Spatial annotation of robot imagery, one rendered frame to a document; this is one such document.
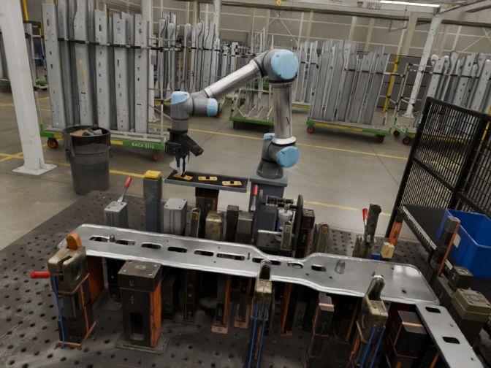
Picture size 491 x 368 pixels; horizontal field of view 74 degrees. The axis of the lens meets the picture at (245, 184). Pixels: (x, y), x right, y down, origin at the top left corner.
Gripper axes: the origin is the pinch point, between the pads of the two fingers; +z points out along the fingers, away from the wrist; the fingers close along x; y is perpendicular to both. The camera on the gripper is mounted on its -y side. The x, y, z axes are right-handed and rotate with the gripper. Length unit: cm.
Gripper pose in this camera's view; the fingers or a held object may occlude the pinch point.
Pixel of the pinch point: (183, 172)
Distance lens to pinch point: 151.2
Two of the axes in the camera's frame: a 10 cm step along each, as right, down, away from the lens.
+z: -1.0, 9.2, 3.8
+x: -3.8, 3.2, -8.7
